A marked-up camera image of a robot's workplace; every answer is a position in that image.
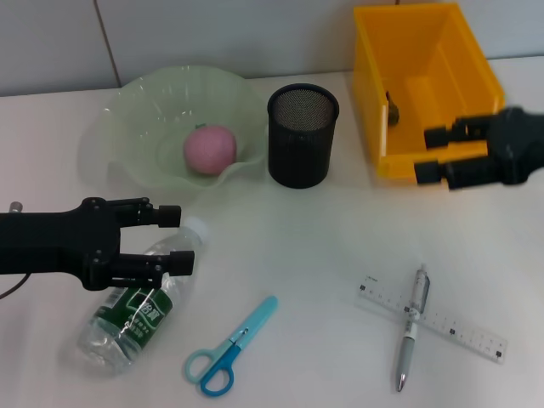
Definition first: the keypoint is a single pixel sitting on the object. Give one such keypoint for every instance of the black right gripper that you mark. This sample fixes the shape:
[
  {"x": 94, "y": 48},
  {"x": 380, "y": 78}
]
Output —
[{"x": 518, "y": 144}]

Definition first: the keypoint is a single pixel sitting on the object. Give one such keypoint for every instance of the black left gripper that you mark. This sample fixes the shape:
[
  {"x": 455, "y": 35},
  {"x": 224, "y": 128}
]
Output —
[{"x": 51, "y": 242}]

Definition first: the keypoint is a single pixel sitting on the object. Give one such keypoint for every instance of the pink peach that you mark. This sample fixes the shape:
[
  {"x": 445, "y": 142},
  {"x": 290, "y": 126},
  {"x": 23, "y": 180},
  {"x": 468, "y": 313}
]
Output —
[{"x": 210, "y": 149}]

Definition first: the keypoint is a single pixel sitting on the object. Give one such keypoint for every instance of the clear bottle green label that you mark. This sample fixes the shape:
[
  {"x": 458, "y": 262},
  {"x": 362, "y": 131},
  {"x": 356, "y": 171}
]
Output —
[{"x": 127, "y": 331}]

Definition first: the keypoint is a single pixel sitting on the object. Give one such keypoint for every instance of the blue scissors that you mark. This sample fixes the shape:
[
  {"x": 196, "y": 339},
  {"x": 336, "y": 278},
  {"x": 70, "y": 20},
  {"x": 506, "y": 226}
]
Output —
[{"x": 229, "y": 348}]

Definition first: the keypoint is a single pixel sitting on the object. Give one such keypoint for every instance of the pale green glass fruit plate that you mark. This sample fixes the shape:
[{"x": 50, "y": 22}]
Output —
[{"x": 149, "y": 110}]

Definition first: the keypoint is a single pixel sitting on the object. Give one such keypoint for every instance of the black mesh pen holder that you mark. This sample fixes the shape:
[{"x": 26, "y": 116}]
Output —
[{"x": 299, "y": 149}]

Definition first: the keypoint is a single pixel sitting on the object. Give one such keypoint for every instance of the silver ballpoint pen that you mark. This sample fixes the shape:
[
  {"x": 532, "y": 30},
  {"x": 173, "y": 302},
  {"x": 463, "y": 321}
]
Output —
[{"x": 409, "y": 336}]

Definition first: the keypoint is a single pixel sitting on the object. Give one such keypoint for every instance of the transparent plastic ruler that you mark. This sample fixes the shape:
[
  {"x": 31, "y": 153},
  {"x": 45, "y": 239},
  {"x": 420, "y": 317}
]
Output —
[{"x": 467, "y": 336}]

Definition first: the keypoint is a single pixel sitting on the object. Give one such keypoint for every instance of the yellow plastic bin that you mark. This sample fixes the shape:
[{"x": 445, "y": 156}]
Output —
[{"x": 429, "y": 64}]

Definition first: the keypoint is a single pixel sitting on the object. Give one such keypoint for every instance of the silver metal stud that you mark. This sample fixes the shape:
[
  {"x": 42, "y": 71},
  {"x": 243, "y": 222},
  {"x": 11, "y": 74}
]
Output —
[{"x": 16, "y": 207}]

